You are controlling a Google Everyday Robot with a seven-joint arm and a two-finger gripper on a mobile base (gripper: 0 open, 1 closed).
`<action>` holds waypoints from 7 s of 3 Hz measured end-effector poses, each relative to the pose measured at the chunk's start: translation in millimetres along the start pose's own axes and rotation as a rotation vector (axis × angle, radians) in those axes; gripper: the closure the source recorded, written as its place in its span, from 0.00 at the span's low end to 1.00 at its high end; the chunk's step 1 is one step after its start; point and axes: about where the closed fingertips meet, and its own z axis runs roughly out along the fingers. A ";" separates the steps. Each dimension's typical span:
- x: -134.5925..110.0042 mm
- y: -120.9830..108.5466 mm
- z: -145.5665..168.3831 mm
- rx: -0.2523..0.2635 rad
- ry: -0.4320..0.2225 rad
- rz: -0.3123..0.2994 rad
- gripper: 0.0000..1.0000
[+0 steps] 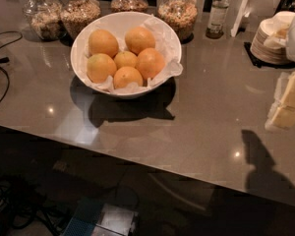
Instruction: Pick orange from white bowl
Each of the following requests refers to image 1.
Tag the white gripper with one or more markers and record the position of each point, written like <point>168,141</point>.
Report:
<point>282,113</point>

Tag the white paper bowl liner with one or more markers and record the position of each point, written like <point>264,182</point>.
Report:
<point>164,43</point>

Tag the small centre orange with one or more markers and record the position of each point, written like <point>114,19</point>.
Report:
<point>125,58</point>

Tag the white ceramic bowl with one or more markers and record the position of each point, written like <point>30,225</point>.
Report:
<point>121,22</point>

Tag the black tray under plates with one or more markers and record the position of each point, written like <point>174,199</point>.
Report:
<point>259,63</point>

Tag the stack of white plates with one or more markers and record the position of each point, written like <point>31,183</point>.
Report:
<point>268,44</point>

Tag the white sign stand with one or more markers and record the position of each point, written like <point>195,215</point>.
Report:
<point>242,12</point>

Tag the clear glass bottle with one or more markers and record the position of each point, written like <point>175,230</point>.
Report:
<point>217,17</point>

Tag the glass cereal jar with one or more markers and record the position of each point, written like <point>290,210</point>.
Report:
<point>44,18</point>
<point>181,15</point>
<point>77,14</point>
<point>129,6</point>

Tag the grey box on floor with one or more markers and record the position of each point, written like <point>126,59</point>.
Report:
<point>94,218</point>

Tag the glass cereal jar far left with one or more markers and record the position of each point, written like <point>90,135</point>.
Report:
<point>44,18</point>

